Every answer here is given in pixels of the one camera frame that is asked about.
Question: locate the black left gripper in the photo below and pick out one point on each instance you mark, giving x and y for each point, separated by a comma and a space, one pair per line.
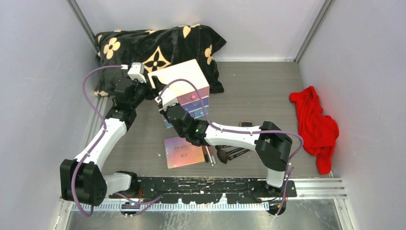
136, 83

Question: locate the red cloth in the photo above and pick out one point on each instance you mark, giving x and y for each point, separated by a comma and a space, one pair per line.
318, 131

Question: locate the silver lip pencil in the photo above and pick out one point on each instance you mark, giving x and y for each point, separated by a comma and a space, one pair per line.
209, 156

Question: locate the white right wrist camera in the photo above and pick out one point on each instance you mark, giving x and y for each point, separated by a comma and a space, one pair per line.
166, 98

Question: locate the black fan makeup brush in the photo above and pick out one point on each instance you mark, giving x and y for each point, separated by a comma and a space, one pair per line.
223, 154

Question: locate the black long makeup brush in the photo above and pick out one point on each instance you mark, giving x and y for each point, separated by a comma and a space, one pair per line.
231, 157

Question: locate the white pink drawer organizer box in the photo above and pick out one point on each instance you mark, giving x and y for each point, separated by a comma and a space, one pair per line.
192, 98

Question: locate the holographic eyeshadow palette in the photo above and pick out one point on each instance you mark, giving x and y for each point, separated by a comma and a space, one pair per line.
179, 152

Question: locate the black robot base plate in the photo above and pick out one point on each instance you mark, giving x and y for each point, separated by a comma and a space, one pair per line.
205, 190

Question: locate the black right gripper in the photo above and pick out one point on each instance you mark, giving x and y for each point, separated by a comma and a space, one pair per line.
178, 105

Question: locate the black square compact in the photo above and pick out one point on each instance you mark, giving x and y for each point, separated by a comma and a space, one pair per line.
246, 124

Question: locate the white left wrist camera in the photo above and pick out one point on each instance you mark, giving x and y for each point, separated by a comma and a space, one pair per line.
138, 72

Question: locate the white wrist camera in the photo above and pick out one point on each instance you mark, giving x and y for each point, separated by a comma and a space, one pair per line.
138, 72
166, 98

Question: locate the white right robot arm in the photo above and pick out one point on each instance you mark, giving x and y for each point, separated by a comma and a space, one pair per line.
272, 146

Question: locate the black mascara tube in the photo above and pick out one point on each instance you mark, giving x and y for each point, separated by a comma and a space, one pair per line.
205, 154

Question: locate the black floral plush blanket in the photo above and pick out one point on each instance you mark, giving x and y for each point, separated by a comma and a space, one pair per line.
157, 49

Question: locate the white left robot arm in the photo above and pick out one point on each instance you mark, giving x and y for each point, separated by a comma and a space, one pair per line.
81, 178

